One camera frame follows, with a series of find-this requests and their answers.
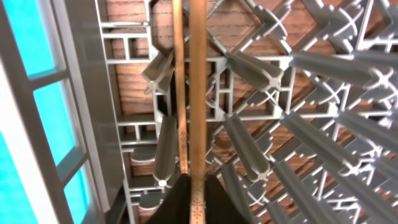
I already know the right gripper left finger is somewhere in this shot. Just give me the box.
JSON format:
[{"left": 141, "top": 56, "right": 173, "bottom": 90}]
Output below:
[{"left": 146, "top": 174, "right": 191, "bottom": 224}]

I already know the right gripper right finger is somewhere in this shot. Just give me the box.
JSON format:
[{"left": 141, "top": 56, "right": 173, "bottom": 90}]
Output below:
[{"left": 205, "top": 174, "right": 249, "bottom": 224}]

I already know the grey dishwasher rack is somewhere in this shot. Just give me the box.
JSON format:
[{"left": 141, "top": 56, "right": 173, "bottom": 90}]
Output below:
[{"left": 0, "top": 0, "right": 398, "bottom": 224}]

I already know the teal serving tray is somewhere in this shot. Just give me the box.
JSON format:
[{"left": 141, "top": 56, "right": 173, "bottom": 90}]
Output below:
[{"left": 1, "top": 1, "right": 102, "bottom": 223}]

